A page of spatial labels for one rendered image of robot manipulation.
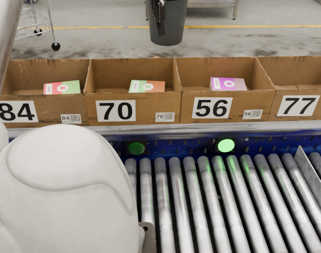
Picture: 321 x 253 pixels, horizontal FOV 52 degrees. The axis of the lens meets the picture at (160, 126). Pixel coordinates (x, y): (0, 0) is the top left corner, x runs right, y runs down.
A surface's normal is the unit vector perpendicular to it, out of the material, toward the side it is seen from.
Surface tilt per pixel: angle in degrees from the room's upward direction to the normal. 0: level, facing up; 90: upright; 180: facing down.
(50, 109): 91
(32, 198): 53
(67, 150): 6
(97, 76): 90
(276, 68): 90
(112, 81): 90
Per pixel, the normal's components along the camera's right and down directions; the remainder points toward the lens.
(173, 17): 0.31, 0.67
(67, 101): 0.08, 0.64
